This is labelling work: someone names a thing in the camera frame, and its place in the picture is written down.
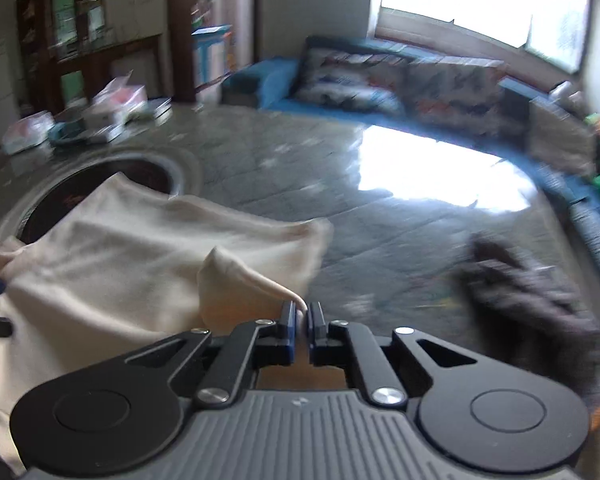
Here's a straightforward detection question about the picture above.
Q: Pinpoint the cream sweater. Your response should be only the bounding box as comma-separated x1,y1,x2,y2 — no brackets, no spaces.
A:
0,183,332,474

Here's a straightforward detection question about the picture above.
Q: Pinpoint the round black table heater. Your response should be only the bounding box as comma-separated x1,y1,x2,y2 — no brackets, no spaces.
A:
0,151,199,245

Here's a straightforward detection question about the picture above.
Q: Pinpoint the wet wipes pack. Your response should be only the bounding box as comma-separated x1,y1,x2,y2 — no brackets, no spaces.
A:
1,110,55,156

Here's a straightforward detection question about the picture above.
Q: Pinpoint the grey knit garment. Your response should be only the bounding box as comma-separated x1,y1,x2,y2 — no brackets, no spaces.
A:
458,233,600,416

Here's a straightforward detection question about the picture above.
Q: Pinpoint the tissue box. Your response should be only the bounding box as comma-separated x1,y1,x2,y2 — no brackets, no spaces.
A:
82,70,148,130

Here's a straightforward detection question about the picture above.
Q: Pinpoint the dark wooden cabinet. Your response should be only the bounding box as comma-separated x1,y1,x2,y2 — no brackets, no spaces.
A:
15,0,164,113

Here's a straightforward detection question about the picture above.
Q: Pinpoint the green booklet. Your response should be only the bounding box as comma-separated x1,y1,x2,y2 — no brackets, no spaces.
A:
130,98,172,122

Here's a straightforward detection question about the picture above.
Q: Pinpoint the flat butterfly cushion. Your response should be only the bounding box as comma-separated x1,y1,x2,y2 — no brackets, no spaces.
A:
294,48,410,117

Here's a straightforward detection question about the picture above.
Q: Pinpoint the upright butterfly cushion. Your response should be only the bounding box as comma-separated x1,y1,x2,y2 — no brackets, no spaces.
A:
403,56,506,136

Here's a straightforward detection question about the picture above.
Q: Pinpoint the blue white kids cabinet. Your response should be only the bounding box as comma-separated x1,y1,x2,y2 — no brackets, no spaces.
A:
192,24,232,87

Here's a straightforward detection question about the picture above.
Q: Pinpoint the grey cushion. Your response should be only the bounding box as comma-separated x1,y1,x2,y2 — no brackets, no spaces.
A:
527,98,596,178

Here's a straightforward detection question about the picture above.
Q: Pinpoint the blue corner sofa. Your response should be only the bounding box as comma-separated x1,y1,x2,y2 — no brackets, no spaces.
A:
221,36,600,272

